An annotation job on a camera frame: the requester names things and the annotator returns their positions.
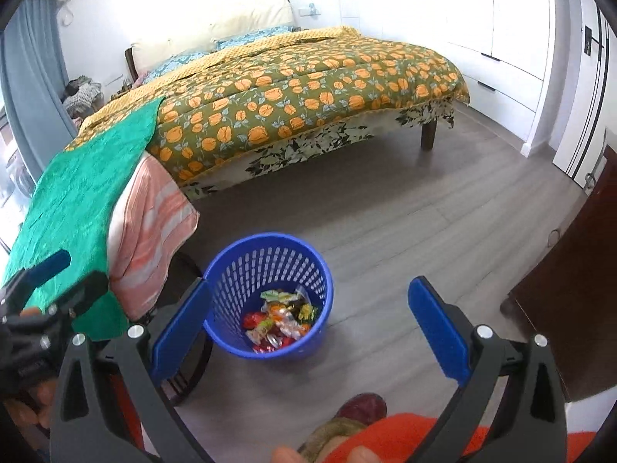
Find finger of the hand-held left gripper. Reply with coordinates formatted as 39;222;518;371
48;270;110;320
7;250;72;296

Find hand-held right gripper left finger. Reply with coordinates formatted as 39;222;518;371
51;277;227;463

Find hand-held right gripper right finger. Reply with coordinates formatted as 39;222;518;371
407;277;570;463

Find crushed red can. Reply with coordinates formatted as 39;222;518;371
251;334;296;354

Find blue plastic basket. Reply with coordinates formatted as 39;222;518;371
202;233;335;360

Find person's left hand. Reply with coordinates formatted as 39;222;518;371
5;379;61;429

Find person's right hand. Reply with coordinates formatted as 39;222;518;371
271;444;386;463

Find green floral tablecloth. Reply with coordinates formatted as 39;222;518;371
0;96;167;343

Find pink striped cloth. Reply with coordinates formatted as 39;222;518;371
107;157;200;321

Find yellow snack wrapper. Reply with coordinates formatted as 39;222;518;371
260;288;298;312

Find dark red slipper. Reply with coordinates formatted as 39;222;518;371
299;393;389;455

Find orange fleece clothing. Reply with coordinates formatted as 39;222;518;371
332;412;598;463

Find dark brown door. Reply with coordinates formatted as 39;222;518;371
499;145;617;403

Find pile of clothes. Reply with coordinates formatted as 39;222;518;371
62;74;104;119

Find grey blue curtain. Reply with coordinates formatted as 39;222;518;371
0;0;78;189

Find black white floral bed skirt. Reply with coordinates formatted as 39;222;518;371
180;99;456;201

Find blue floral pillow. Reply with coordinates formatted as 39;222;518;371
145;51;215;83
214;25;295;51

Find white door with black stripes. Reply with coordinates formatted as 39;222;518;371
552;0;617;189

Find cream headboard cushion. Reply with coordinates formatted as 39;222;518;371
132;0;295;71

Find white wardrobe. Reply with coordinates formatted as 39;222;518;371
337;0;565;160

